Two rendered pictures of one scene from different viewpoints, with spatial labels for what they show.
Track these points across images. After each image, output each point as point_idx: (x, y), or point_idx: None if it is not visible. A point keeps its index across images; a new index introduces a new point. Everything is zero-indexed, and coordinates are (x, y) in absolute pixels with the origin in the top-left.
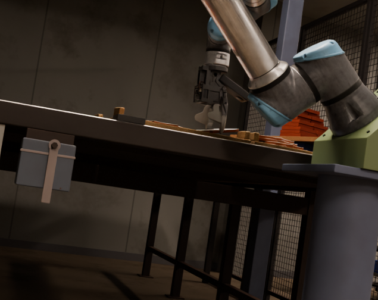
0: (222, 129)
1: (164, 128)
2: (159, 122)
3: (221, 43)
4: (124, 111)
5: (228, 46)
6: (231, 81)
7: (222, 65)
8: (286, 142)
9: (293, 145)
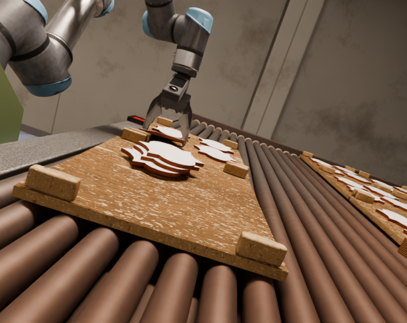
0: (142, 128)
1: (122, 122)
2: (157, 126)
3: (166, 40)
4: (157, 118)
5: (179, 41)
6: (170, 78)
7: (173, 63)
8: (141, 150)
9: (129, 152)
